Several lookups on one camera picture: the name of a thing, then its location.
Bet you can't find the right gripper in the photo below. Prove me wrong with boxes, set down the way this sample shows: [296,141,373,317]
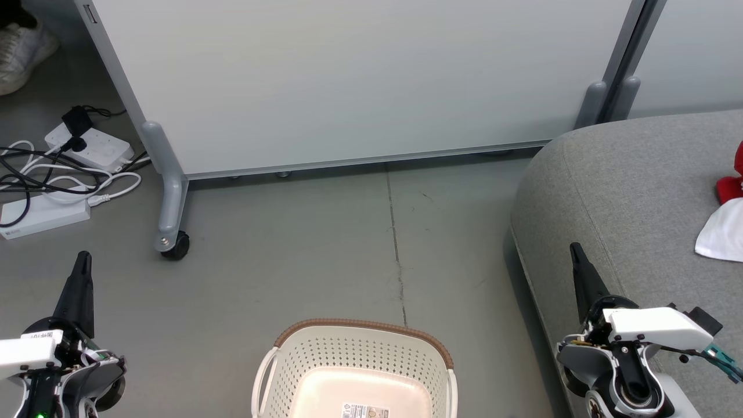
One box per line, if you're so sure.
[556,242,715,397]

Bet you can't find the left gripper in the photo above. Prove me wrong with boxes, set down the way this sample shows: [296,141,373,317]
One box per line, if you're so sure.
[0,251,127,410]

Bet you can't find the red and white garment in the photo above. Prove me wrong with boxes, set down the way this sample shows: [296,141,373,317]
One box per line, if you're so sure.
[694,139,743,263]

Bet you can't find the grey fabric sofa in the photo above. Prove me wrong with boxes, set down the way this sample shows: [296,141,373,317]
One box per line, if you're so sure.
[509,109,743,418]

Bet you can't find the long white power strip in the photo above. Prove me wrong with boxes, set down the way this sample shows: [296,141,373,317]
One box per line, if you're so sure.
[0,193,92,241]

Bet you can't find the black caster wheel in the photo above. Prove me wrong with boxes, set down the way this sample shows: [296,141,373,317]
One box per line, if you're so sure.
[161,230,191,261]

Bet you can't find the square white power strip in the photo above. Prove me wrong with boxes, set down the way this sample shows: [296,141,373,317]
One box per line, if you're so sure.
[44,122,136,174]

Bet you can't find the black power adapter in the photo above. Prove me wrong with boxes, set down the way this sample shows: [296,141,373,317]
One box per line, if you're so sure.
[61,105,94,138]

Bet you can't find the white sneaker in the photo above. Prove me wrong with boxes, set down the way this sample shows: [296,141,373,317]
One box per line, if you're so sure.
[0,19,60,97]

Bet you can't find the white perforated laundry basket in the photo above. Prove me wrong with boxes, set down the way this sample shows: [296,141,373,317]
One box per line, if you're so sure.
[251,318,459,418]

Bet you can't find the black trousers of person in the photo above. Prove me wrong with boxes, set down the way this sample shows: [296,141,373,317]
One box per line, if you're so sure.
[0,0,39,30]

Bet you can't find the large white partition panel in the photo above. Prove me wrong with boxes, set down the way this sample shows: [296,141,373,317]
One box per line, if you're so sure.
[72,0,646,253]

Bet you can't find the white power cable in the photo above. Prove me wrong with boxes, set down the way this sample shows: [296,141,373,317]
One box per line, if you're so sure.
[0,140,142,208]

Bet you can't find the black cable bundle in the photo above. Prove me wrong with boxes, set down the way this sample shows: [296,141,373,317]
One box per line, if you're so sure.
[0,145,152,229]

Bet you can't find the teal cable connector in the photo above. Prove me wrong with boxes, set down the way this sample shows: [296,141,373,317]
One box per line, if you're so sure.
[699,342,743,385]

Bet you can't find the white partition panel grey frame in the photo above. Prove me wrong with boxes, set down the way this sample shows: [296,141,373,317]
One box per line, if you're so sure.
[608,0,743,121]

